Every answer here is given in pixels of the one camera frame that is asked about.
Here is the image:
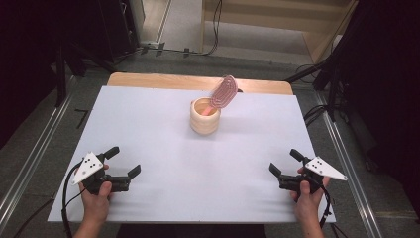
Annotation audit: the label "pink hairbrush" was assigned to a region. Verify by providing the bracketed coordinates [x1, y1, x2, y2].
[201, 74, 239, 117]

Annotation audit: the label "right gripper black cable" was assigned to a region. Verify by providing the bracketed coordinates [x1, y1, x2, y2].
[318, 184, 333, 230]

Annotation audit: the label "cream ribbed cup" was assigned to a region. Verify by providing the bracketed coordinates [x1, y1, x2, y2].
[189, 96, 222, 136]

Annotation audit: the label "black hanging cable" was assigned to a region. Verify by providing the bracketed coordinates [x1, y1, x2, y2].
[202, 0, 223, 57]

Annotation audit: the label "black curtain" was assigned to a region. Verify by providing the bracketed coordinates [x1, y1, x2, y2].
[330, 0, 420, 212]

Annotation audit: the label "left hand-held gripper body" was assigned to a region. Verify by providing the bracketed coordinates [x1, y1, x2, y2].
[71, 152, 132, 196]

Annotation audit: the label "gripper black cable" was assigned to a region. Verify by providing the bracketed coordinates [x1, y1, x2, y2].
[318, 184, 333, 230]
[60, 161, 84, 238]

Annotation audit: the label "metal floor rail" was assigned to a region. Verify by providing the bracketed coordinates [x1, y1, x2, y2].
[313, 89, 384, 238]
[0, 77, 76, 229]

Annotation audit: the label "black stand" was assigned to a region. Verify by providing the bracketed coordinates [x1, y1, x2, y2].
[54, 39, 67, 107]

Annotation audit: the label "white table cover board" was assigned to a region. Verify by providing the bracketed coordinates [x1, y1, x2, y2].
[48, 85, 336, 224]

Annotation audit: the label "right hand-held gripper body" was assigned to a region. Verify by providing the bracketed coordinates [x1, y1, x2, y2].
[278, 156, 349, 194]

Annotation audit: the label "black floor cables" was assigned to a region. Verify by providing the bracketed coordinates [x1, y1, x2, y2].
[302, 103, 332, 128]

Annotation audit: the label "light wooden shelf unit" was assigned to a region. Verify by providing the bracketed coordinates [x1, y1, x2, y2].
[200, 0, 360, 65]

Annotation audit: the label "person's left hand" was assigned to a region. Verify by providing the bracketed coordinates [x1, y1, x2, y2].
[78, 164, 113, 224]

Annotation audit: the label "person's right hand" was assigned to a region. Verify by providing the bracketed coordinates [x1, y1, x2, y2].
[290, 167, 331, 226]

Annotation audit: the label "black cabinet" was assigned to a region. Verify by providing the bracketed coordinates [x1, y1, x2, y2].
[98, 0, 141, 64]

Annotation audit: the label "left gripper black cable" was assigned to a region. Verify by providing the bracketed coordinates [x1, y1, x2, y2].
[60, 161, 84, 238]

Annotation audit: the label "wooden table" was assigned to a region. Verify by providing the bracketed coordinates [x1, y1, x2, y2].
[107, 72, 294, 96]

